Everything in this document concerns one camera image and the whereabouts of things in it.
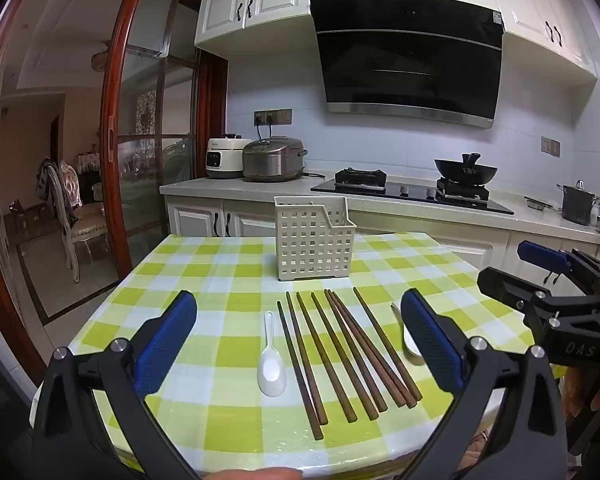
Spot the person's left hand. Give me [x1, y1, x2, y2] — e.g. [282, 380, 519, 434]
[207, 468, 302, 480]

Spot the person's right hand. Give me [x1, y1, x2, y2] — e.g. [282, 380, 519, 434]
[564, 363, 600, 457]

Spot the white rice cooker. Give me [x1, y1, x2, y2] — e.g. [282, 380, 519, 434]
[205, 137, 254, 180]

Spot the stone kitchen counter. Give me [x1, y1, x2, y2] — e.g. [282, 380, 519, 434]
[159, 169, 600, 248]

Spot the white carved dining chair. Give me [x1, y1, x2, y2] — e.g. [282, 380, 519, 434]
[45, 159, 112, 284]

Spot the dark jacket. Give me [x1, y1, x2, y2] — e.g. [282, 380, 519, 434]
[34, 156, 65, 202]

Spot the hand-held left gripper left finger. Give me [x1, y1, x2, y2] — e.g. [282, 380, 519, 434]
[32, 289, 201, 480]

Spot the black glass gas cooktop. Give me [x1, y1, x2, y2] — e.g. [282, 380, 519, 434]
[310, 175, 515, 216]

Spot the beige perforated plastic basket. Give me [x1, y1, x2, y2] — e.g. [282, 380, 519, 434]
[273, 195, 358, 282]

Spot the grey double wall socket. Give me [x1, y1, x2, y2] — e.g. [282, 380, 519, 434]
[253, 108, 294, 127]

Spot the white lower kitchen cabinet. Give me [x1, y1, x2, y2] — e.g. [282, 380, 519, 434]
[165, 194, 600, 286]

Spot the steel stock pot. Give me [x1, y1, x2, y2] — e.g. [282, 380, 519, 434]
[556, 179, 600, 226]

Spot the glass sliding door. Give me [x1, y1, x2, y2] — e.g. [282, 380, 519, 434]
[101, 0, 230, 282]

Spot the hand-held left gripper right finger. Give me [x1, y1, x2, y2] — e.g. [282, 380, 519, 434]
[400, 288, 569, 480]

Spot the brown wooden chopstick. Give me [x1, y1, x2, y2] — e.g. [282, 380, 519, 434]
[329, 290, 406, 409]
[333, 292, 415, 408]
[286, 292, 329, 425]
[352, 287, 423, 401]
[296, 292, 352, 415]
[276, 301, 325, 441]
[310, 292, 379, 421]
[323, 289, 389, 412]

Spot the white ceramic spoon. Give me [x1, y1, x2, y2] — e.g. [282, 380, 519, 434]
[390, 302, 427, 367]
[257, 311, 289, 396]

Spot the white kitchen cabinet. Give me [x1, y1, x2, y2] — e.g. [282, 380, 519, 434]
[165, 194, 600, 286]
[194, 0, 314, 59]
[480, 0, 600, 81]

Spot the silver rice cooker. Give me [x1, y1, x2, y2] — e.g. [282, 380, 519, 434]
[242, 135, 309, 183]

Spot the black wok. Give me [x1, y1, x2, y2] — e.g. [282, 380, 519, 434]
[433, 152, 499, 186]

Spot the black burner grate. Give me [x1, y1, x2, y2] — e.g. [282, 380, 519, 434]
[334, 166, 387, 191]
[435, 178, 490, 202]

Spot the black range hood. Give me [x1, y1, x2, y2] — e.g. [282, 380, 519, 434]
[309, 0, 505, 130]

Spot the white upper kitchen cabinet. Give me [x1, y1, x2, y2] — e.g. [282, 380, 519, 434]
[194, 0, 314, 59]
[480, 0, 600, 81]

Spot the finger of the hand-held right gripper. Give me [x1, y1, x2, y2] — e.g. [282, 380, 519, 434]
[517, 240, 600, 291]
[476, 266, 600, 322]

